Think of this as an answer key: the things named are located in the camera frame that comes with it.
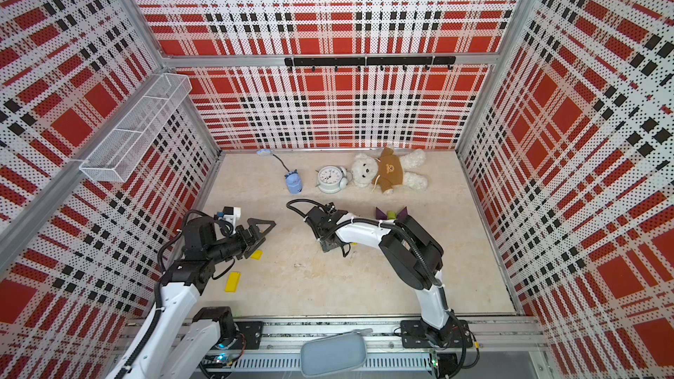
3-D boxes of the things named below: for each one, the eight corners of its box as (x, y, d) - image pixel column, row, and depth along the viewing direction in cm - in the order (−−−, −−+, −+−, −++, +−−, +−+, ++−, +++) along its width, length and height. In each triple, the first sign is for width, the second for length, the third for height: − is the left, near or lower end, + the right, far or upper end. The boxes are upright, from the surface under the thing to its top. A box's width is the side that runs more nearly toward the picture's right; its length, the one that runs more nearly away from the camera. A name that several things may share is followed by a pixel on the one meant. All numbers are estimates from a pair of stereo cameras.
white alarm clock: (317, 193, 108) (315, 186, 104) (319, 172, 115) (318, 165, 111) (347, 193, 108) (347, 186, 104) (348, 172, 115) (347, 165, 111)
